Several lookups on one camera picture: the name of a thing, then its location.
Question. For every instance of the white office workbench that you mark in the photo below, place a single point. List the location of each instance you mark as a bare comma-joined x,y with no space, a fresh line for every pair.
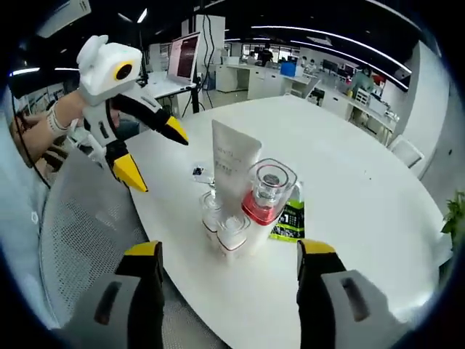
254,80

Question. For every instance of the white open laptop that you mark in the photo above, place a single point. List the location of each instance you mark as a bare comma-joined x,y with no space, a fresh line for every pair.
183,58

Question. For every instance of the green black skincare sachet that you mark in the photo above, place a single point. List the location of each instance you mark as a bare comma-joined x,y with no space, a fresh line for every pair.
290,225

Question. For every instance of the blue storage box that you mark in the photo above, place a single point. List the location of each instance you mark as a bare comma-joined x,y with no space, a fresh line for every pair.
288,69

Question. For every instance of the white skincare tube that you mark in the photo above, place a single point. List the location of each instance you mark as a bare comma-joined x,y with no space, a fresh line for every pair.
232,160

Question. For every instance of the white ceiling air unit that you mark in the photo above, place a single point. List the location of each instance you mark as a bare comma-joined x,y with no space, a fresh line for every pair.
65,16

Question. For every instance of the person's left hand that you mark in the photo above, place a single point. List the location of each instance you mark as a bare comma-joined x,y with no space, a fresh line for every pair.
74,109

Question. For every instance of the small clear skincare sachet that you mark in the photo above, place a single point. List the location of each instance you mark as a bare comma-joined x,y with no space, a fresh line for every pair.
198,171

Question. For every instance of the white mesh office chair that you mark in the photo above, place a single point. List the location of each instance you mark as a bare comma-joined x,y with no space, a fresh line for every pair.
91,218

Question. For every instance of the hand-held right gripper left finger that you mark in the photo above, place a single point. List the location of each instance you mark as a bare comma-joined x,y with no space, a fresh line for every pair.
116,312

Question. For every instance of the white wristwatch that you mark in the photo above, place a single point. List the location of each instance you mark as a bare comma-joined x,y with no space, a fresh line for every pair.
58,118

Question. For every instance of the small white skincare bottle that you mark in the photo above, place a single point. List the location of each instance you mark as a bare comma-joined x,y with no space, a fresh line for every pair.
210,218
232,240

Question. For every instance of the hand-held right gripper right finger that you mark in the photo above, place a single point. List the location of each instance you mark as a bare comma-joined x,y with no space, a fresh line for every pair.
327,312

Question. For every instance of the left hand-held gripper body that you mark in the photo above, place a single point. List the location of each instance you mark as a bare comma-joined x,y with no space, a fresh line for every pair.
105,80

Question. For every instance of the green potted plant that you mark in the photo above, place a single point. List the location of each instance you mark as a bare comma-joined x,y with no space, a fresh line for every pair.
456,218

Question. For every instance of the person's light shirt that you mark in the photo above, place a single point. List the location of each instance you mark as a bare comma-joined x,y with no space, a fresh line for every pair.
22,218

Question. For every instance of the red collar skincare bottle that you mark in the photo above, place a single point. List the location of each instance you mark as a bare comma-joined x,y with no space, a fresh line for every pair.
259,211

